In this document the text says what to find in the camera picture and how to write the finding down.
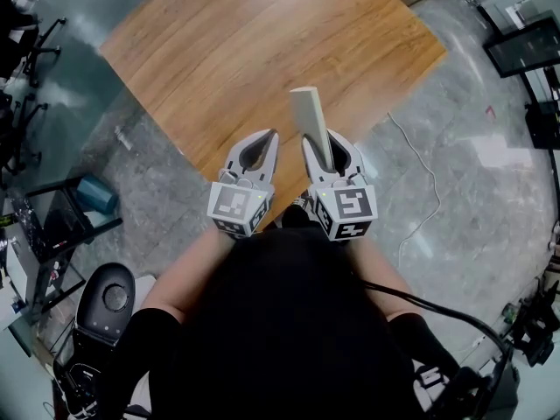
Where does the black office chair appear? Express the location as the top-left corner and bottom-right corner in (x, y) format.
(0, 92), (50, 187)
(0, 0), (67, 89)

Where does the person's black shoe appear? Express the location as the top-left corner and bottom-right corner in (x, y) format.
(280, 193), (317, 231)

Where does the beige block item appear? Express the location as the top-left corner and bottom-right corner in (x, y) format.
(289, 86), (336, 172)

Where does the white floor cable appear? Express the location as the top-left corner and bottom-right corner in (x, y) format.
(386, 110), (443, 258)

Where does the wooden table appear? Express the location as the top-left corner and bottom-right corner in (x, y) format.
(99, 0), (449, 229)

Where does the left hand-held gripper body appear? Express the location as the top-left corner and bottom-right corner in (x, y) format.
(206, 167), (276, 240)

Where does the person's right forearm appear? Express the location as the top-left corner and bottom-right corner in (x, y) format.
(337, 236), (422, 324)

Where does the black equipment stand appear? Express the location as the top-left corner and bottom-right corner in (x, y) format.
(509, 276), (560, 369)

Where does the person's black shirt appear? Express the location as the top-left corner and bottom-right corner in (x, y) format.
(98, 225), (463, 420)

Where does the person's left forearm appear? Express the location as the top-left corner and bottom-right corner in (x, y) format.
(139, 226), (240, 324)

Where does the blue cylinder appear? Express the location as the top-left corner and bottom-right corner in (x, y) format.
(75, 174), (120, 214)

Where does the black metal frame stand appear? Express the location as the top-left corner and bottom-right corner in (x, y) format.
(24, 176), (124, 317)

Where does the black framed glass cabinet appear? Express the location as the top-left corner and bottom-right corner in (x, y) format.
(482, 14), (560, 79)

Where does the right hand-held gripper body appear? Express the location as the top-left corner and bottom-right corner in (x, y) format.
(306, 169), (378, 242)

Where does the black cable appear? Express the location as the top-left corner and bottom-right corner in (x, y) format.
(360, 279), (515, 393)

